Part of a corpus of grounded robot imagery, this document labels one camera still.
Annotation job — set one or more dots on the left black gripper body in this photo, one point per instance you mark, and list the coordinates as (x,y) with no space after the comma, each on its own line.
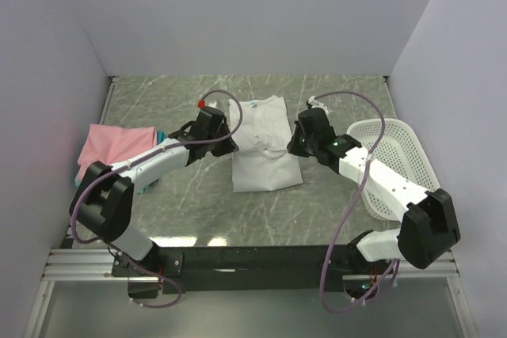
(221,148)

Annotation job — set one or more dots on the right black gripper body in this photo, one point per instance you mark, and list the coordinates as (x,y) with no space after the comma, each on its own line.
(301,145)

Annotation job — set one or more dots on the white t shirt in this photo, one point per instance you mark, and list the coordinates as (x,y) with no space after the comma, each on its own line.
(262,162)

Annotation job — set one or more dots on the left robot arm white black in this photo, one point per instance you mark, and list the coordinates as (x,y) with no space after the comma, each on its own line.
(104,200)

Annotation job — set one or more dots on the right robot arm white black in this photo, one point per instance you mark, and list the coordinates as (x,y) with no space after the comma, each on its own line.
(429,226)

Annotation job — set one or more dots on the teal folded t shirt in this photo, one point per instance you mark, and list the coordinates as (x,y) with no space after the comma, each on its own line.
(160,136)

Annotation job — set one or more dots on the white perforated plastic basket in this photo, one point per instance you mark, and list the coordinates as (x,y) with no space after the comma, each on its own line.
(399,149)

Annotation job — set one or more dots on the pink folded t shirt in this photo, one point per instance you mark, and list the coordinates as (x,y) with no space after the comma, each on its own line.
(119,144)

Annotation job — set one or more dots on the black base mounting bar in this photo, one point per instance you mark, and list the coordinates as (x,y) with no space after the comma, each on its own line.
(179,270)

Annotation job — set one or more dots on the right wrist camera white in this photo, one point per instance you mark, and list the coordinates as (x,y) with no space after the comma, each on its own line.
(313,102)

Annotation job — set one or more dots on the aluminium extrusion rail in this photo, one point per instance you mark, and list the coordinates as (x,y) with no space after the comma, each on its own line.
(78,265)

